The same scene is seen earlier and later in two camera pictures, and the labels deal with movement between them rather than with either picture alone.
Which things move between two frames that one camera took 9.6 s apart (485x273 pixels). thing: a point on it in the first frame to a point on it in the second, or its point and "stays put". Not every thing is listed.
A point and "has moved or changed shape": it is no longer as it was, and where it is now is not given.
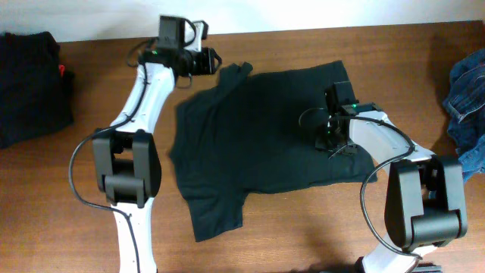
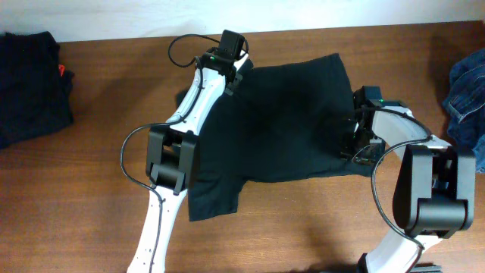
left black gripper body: [201, 61] to [234, 82]
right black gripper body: [336, 142] to [370, 152]
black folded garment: [36, 93] stays put
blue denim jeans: [464, 102] stays put
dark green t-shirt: [255, 133] has moved or changed shape
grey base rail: [427, 268] stays put
